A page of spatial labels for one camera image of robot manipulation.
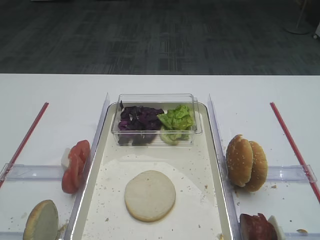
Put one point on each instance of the green lettuce pile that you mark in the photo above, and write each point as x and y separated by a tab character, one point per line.
178	119

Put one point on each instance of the rear tomato slice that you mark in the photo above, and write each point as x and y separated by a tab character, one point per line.
81	150

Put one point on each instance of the tomato slice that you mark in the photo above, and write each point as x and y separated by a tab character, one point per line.
81	150
73	176

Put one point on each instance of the front tomato slice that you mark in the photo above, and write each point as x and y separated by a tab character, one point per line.
73	176

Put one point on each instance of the dark red meat slices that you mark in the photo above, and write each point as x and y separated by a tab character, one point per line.
256	227

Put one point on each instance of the clear plastic salad box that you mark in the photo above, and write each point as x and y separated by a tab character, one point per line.
158	101

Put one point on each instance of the purple cabbage leaves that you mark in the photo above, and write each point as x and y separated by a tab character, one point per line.
138	118

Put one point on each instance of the bottom bun slice on tray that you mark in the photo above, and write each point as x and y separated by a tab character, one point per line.
149	196

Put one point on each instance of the left sesame bun top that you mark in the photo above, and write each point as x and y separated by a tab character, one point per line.
239	160

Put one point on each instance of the sesame bun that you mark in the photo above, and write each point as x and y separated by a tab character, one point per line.
259	168
239	160

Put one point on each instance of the white metal tray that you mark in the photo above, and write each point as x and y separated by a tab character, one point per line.
199	212

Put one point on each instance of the white pusher block upper left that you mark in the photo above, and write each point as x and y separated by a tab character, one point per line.
65	161

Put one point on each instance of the white pusher block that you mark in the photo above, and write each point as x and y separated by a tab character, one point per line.
278	229
65	161

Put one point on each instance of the right sesame bun top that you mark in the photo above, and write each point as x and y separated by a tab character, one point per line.
259	168

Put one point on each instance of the clear upper right track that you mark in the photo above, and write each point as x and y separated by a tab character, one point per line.
292	174

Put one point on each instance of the clear track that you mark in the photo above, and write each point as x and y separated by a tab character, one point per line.
292	174
301	236
22	172
11	235

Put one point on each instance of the white pusher block lower right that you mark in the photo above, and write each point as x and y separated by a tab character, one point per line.
278	229

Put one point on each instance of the bun half lower left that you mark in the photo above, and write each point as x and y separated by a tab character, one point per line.
42	222

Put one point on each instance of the clear upper left track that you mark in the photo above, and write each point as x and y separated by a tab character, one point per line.
22	172

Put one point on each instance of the clear lower right track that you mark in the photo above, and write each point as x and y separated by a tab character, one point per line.
301	236

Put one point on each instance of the clear lower left track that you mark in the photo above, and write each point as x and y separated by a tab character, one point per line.
11	235

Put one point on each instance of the right red rail strip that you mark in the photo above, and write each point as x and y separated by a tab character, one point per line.
296	150

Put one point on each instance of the red rail strip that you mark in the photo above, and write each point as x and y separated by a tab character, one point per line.
296	150
25	142

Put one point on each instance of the clear right divider wall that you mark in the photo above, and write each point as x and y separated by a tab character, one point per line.
232	230

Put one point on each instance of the left red rail strip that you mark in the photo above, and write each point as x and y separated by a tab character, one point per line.
25	142

